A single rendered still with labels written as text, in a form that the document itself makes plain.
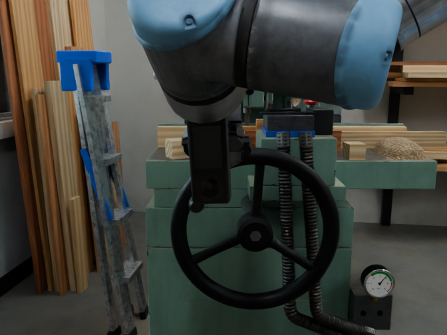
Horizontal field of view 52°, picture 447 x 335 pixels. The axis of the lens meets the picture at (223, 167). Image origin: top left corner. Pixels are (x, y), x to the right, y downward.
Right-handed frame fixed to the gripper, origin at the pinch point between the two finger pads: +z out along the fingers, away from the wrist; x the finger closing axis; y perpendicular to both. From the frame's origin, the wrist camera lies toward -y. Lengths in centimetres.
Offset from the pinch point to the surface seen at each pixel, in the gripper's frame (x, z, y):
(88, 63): 59, 77, 69
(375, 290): -27.8, 33.9, -14.9
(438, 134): -47, 39, 21
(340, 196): -20.1, 19.7, 0.9
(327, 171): -17.6, 17.0, 4.9
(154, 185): 16.9, 24.5, 5.2
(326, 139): -17.3, 13.9, 10.1
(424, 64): -98, 178, 125
